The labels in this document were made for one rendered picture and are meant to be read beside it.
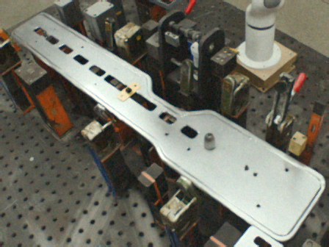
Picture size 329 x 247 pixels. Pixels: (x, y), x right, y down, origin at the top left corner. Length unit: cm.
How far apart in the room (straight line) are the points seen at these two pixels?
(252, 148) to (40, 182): 83
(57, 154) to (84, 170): 15
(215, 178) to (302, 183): 23
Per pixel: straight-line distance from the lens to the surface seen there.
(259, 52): 154
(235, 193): 97
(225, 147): 104
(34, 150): 160
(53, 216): 140
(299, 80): 103
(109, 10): 143
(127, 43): 131
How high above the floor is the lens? 186
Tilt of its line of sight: 47 degrees down
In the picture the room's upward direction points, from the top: 6 degrees counter-clockwise
